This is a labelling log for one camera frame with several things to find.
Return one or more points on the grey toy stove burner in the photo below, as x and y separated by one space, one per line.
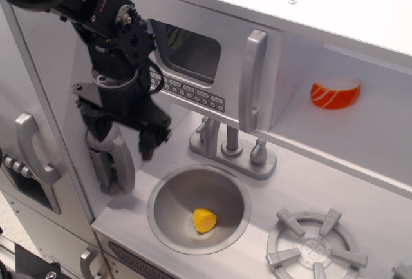
313 245

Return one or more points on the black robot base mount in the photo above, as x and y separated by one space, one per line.
17 262

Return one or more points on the yellow toy corn piece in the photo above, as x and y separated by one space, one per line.
204 220

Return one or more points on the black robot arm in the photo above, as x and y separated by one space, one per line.
119 45

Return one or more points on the orange salmon sushi toy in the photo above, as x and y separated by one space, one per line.
335 93

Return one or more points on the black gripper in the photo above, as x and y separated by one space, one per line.
129 104

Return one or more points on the grey toy faucet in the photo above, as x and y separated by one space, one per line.
253 159

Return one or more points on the grey fridge door handle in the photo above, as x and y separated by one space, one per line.
26 129

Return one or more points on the grey toy wall phone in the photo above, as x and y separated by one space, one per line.
112 162

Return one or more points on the grey lower door handle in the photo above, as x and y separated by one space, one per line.
89 265

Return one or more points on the white toy kitchen cabinet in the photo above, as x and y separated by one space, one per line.
356 160

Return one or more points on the round metal sink bowl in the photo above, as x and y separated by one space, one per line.
173 200

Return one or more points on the white microwave door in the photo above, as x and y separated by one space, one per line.
218 59

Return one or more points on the dark oven vent grille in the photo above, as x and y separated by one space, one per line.
142 267

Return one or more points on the grey ice dispenser panel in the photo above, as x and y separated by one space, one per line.
24 180

